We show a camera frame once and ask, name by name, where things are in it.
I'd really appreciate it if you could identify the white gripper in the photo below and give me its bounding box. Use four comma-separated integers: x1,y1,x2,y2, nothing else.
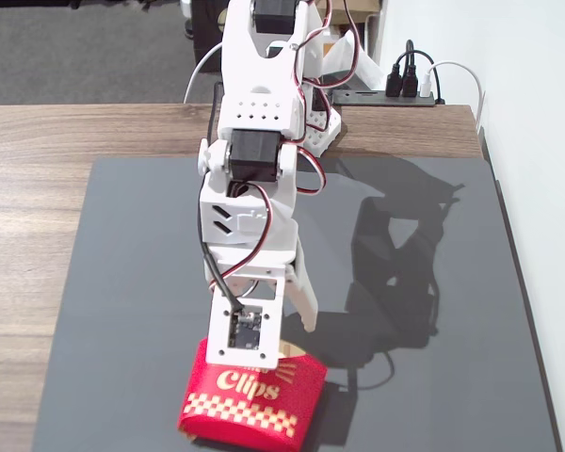
202,234,318,333

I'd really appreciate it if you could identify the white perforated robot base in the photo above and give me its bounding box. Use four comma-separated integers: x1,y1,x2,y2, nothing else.
303,79,345,157

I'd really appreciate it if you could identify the pale yellow fry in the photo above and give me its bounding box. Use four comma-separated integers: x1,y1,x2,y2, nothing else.
278,342,307,361

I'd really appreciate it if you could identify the red Clips fries box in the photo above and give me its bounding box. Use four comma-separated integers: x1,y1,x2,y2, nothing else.
175,339,330,449

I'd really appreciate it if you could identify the dark grey textured mat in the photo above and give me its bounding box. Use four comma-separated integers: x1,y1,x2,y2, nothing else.
30,156,564,452

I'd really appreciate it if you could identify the black power strip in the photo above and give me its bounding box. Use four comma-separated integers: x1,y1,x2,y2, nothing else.
332,89,437,108

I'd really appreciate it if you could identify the black cabinet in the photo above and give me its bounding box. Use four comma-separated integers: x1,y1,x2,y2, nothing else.
189,0,229,74

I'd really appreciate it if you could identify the red white black servo wire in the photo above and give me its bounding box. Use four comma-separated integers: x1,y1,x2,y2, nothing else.
294,144,330,195
209,181,275,294

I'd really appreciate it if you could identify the wrist camera board white mount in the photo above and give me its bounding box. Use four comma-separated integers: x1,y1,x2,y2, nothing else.
205,276,284,369

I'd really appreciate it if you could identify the black camera cable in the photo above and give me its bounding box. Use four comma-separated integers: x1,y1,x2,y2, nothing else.
197,79,247,315

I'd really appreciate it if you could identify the black plug with cable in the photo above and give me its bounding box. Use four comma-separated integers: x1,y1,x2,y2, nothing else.
384,39,418,99
400,49,437,99

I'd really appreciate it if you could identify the white plug with cable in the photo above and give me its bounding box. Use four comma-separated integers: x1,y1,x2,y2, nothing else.
420,59,485,131

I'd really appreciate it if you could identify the thin white cable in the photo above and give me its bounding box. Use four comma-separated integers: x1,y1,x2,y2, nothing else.
183,43,225,105

